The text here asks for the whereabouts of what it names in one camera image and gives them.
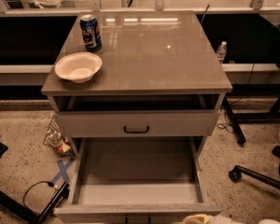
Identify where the white paper bowl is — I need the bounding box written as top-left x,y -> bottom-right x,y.
55,52 -> 103,83

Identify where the grey middle drawer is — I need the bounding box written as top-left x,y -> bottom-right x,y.
55,111 -> 219,138

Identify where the blue soda can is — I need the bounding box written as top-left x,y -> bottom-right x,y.
79,14 -> 102,51

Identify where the grey drawer cabinet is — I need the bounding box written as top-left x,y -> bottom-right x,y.
42,11 -> 231,152

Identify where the black stand leg left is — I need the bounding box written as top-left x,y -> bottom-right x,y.
0,181 -> 69,224

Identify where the wire basket with items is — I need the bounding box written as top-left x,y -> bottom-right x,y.
43,118 -> 74,157

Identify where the white foam-covered gripper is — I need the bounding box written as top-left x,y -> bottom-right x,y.
172,213 -> 280,224

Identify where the black cable on floor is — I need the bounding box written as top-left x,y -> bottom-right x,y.
21,180 -> 59,208

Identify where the clear plastic water bottle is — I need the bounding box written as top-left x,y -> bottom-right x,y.
216,41 -> 227,63

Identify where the black office chair base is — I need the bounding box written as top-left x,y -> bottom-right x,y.
229,146 -> 280,190

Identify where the grey open bottom drawer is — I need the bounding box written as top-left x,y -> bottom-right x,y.
55,137 -> 220,224

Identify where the black table leg right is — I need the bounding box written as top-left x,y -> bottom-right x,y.
222,97 -> 246,145

